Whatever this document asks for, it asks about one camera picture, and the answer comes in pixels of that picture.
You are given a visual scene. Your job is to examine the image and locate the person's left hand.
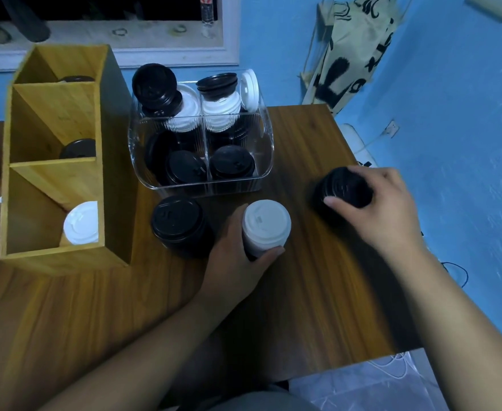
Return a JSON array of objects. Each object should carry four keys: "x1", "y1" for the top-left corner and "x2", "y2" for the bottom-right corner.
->
[{"x1": 195, "y1": 204, "x2": 286, "y2": 316}]

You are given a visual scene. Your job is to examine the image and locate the person's right hand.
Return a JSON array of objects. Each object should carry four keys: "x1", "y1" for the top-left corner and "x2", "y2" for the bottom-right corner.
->
[{"x1": 322, "y1": 166, "x2": 430, "y2": 257}]

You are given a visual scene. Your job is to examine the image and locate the short stack of black lids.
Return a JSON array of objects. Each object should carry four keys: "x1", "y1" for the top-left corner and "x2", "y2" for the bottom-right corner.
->
[{"x1": 310, "y1": 166, "x2": 374, "y2": 219}]

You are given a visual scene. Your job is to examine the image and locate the white domed cup lid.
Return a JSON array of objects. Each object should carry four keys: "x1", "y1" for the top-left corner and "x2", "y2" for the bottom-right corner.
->
[{"x1": 241, "y1": 199, "x2": 293, "y2": 260}]

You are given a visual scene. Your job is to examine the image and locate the wooden three-compartment organizer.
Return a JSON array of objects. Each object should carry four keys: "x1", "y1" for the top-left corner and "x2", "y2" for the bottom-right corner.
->
[{"x1": 0, "y1": 43, "x2": 138, "y2": 277}]

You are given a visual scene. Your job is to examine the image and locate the person's right forearm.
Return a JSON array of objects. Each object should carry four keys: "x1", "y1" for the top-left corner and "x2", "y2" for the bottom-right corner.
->
[{"x1": 387, "y1": 243, "x2": 502, "y2": 411}]

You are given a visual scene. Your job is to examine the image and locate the person's left forearm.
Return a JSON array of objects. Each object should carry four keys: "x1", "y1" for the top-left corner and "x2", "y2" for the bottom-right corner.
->
[{"x1": 41, "y1": 295, "x2": 234, "y2": 411}]

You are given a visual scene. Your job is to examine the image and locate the grey shirt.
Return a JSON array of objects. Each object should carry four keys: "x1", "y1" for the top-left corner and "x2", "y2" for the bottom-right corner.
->
[{"x1": 207, "y1": 391, "x2": 320, "y2": 411}]

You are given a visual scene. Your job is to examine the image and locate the clear plastic container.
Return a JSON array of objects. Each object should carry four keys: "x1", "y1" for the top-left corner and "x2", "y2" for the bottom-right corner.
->
[{"x1": 128, "y1": 72, "x2": 275, "y2": 198}]

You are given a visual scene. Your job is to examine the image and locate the cream tote bag black print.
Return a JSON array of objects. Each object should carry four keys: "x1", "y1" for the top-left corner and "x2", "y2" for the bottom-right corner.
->
[{"x1": 301, "y1": 0, "x2": 406, "y2": 116}]

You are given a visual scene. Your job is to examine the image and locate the clear plastic water bottle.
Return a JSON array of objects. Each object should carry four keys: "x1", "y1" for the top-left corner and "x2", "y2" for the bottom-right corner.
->
[{"x1": 199, "y1": 0, "x2": 215, "y2": 26}]

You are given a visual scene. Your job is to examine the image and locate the dark glass vase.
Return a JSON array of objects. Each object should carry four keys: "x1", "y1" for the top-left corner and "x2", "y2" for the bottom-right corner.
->
[{"x1": 0, "y1": 0, "x2": 51, "y2": 43}]

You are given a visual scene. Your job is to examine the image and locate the white cable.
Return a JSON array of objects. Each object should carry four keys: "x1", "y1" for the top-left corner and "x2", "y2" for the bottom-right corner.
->
[{"x1": 366, "y1": 350, "x2": 423, "y2": 380}]

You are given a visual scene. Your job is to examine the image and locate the hanging rope shelf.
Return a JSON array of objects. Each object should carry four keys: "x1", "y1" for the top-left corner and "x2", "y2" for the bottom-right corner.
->
[{"x1": 300, "y1": 0, "x2": 414, "y2": 103}]

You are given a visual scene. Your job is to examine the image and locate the white window frame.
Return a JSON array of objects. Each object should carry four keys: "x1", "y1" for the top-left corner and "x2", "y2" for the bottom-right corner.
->
[{"x1": 0, "y1": 0, "x2": 241, "y2": 73}]

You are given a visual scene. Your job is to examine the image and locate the cream wall plate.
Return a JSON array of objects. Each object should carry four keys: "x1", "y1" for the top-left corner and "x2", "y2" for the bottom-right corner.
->
[{"x1": 467, "y1": 0, "x2": 502, "y2": 22}]

